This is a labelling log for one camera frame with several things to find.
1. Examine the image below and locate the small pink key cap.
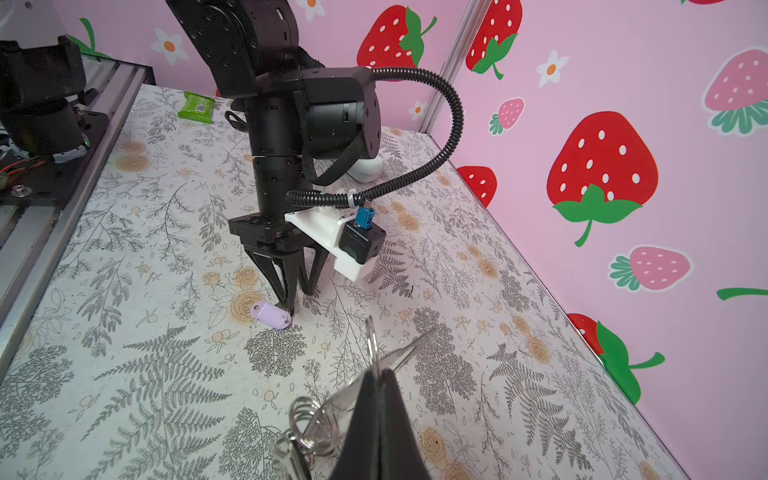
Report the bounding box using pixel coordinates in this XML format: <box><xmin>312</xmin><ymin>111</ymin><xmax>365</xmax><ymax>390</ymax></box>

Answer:
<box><xmin>250</xmin><ymin>301</ymin><xmax>293</xmax><ymax>330</ymax></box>

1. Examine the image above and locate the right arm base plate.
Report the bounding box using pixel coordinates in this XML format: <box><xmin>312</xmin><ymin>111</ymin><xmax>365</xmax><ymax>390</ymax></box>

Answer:
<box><xmin>1</xmin><ymin>111</ymin><xmax>109</xmax><ymax>208</ymax></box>

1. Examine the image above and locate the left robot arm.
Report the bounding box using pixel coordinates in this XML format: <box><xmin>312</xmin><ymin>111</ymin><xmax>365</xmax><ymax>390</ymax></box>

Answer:
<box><xmin>170</xmin><ymin>1</ymin><xmax>464</xmax><ymax>315</ymax></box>

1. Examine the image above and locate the aluminium front rail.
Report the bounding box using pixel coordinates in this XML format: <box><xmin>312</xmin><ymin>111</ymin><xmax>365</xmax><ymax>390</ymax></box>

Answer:
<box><xmin>1</xmin><ymin>58</ymin><xmax>156</xmax><ymax>375</ymax></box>

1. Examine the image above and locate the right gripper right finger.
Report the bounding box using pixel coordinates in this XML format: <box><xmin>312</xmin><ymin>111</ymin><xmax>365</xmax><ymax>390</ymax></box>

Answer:
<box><xmin>381</xmin><ymin>370</ymin><xmax>430</xmax><ymax>480</ymax></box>

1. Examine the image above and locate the grey-green oblong object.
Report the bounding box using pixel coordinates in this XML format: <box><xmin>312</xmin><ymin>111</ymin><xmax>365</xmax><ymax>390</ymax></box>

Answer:
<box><xmin>347</xmin><ymin>157</ymin><xmax>384</xmax><ymax>184</ymax></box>

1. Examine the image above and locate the keyring with strap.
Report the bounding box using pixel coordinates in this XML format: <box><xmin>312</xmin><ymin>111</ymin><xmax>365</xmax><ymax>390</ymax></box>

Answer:
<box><xmin>272</xmin><ymin>318</ymin><xmax>437</xmax><ymax>479</ymax></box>

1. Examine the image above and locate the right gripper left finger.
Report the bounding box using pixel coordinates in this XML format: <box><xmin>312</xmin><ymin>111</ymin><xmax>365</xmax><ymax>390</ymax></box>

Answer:
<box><xmin>330</xmin><ymin>372</ymin><xmax>384</xmax><ymax>480</ymax></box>

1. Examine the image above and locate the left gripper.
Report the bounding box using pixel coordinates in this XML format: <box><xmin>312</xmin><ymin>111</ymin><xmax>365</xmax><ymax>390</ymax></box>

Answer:
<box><xmin>228</xmin><ymin>207</ymin><xmax>336</xmax><ymax>315</ymax></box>

